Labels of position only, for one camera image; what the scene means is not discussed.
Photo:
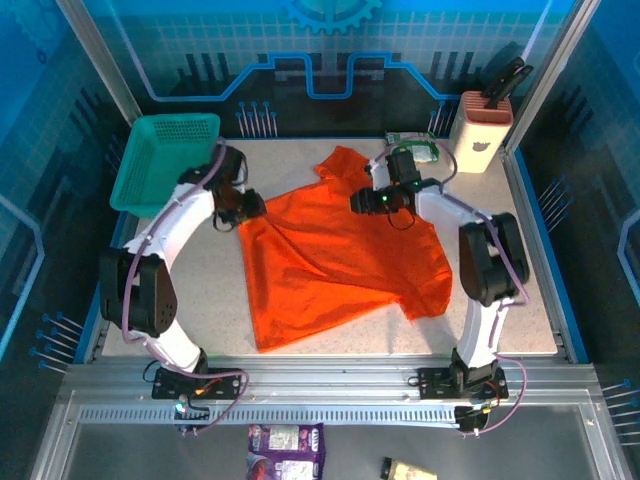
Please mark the cream knife block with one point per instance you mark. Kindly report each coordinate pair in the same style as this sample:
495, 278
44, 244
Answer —
475, 145

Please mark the aluminium frame rail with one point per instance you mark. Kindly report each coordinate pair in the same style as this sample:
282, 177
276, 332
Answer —
325, 380

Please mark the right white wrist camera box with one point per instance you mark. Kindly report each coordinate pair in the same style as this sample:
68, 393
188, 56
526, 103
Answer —
379, 175

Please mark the green snack packet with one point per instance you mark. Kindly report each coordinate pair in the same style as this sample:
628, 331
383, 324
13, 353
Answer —
425, 152

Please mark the teal plastic mesh basket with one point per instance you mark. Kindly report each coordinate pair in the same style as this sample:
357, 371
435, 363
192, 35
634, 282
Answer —
145, 165

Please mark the aluminium frame post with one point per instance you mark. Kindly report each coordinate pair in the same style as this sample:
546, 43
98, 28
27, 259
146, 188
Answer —
549, 75
98, 55

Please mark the beige black packet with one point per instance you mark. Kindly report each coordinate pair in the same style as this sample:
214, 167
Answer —
407, 471

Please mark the orange t-shirt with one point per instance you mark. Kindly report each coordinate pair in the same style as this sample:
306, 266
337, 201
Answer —
325, 260

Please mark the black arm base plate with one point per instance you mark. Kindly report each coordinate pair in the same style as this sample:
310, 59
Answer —
225, 385
435, 382

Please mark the purple snack packet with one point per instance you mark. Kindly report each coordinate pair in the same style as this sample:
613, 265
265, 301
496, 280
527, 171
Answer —
285, 450

